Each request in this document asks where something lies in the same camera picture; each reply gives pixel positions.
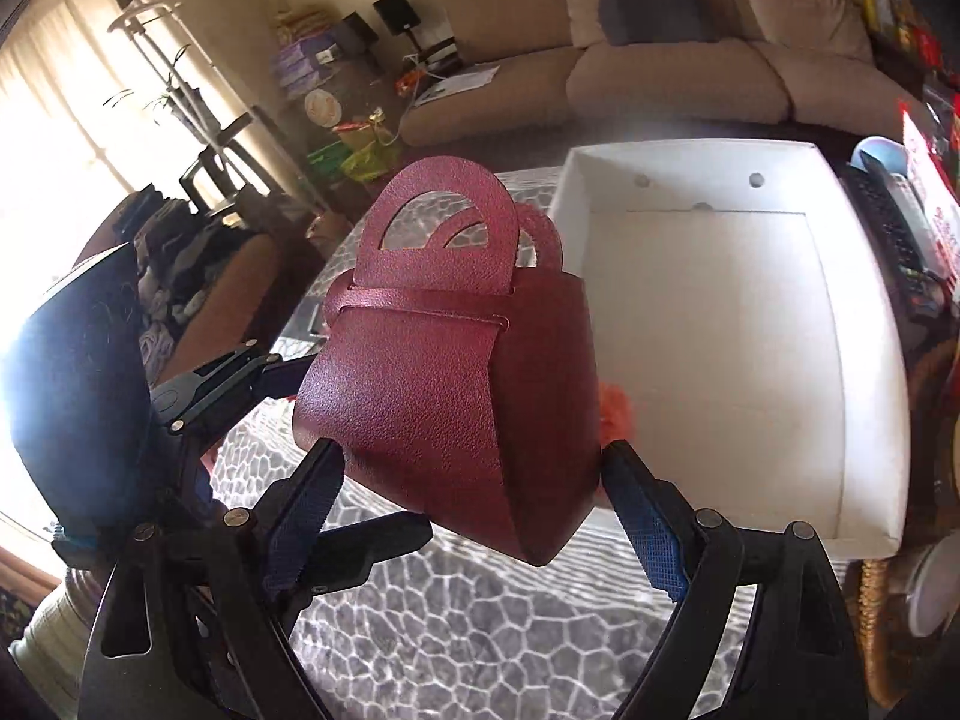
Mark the red object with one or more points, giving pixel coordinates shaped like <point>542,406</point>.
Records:
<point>450,390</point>

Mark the sheer window curtain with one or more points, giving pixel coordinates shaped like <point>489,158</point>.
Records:
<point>75,67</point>

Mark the white cardboard box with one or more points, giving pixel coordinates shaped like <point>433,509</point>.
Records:
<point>712,315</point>

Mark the pile of clothes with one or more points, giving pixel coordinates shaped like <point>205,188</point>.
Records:
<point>169,270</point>

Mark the white papers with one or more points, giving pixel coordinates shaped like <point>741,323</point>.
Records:
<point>457,82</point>

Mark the white ribbed vase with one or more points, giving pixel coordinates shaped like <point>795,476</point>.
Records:
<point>52,630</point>

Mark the green bag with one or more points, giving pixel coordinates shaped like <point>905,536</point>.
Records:
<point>367,159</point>

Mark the blue cushion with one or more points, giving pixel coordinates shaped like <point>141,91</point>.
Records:
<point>652,11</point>

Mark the beige sofa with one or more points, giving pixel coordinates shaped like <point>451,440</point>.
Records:
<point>675,82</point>

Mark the stack of purple boxes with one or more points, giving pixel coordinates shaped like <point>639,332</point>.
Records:
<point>300,64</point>

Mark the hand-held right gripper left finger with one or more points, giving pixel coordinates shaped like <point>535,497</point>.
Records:
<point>300,517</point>

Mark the black speaker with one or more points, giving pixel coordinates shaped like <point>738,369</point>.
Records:
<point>396,13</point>

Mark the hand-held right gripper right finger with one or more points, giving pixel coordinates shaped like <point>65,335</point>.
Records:
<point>649,532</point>

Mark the orange fuzzy item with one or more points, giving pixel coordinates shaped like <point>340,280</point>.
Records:
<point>619,409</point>

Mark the round printed tin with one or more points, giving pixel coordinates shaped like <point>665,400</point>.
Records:
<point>322,106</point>

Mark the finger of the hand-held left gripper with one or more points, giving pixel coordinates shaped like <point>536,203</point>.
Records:
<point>375,540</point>
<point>217,381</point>

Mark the blue bowl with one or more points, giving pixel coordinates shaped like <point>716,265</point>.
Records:
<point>877,154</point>

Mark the brown armchair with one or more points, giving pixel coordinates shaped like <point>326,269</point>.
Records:
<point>247,285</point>

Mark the wicker basket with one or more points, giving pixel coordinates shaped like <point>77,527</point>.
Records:
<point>881,615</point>

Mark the black keyboard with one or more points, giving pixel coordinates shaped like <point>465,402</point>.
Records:
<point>889,240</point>

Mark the red snack packets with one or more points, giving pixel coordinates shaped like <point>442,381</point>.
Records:
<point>934,165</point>

